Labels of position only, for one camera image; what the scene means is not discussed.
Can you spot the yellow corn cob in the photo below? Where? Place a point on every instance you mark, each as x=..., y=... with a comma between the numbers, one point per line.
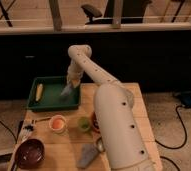
x=39, y=91

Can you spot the dark brown bowl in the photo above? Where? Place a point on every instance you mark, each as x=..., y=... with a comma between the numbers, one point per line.
x=30, y=154

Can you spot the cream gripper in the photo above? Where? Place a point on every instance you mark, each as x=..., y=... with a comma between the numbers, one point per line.
x=74, y=76

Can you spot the black and white brush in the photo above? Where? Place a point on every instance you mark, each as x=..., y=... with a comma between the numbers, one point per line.
x=25, y=133

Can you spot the green plastic tray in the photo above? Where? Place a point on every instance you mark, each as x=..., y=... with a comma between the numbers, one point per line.
x=51, y=99

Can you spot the grey cloth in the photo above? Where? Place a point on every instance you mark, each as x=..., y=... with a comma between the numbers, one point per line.
x=88, y=155

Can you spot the dark blue power box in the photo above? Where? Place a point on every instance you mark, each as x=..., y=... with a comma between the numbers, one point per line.
x=185, y=99

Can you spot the red bowl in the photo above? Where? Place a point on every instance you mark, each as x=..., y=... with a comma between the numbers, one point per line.
x=94, y=123

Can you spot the metal measuring cup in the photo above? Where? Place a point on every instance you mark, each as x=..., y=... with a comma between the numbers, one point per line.
x=99, y=145

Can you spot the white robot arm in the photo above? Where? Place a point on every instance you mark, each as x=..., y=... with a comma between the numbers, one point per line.
x=113, y=103

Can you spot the white cup with orange inside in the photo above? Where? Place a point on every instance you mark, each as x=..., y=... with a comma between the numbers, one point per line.
x=57, y=124

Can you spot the small green cup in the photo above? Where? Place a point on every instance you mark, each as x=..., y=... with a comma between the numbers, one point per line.
x=84, y=124

